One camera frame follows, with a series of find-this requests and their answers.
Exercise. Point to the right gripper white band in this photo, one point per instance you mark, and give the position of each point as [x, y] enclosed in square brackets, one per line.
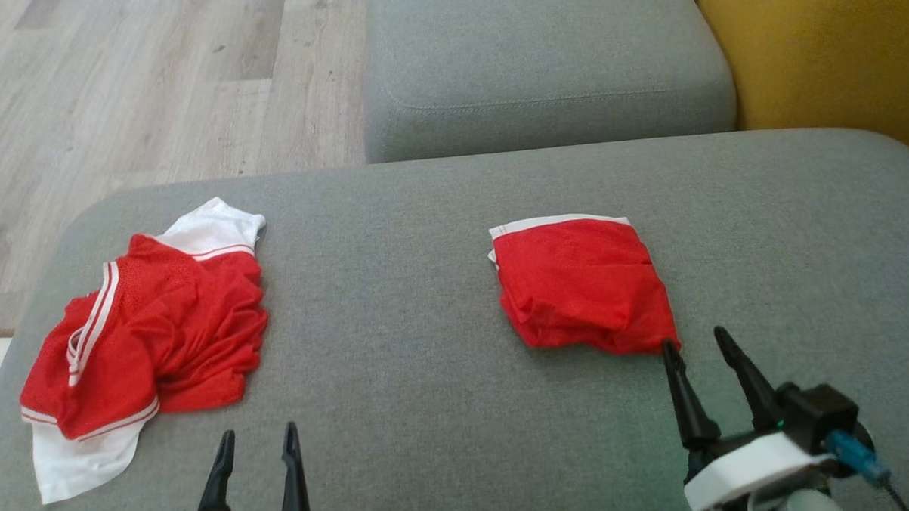
[749, 468]

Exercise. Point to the red jersey shirt white sleeves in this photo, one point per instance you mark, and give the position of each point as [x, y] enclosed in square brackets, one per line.
[185, 333]

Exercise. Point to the red mesh shorts white trim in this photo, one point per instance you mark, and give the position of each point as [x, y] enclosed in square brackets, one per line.
[584, 281]

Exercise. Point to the large grey sofa seat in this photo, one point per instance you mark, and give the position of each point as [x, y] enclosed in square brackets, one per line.
[431, 438]

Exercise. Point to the mustard yellow cushion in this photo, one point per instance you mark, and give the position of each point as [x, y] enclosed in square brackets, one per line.
[833, 45]

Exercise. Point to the small grey sofa cushion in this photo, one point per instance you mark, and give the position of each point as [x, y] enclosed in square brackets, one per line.
[546, 56]

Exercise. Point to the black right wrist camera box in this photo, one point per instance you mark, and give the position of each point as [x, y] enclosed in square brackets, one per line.
[819, 417]

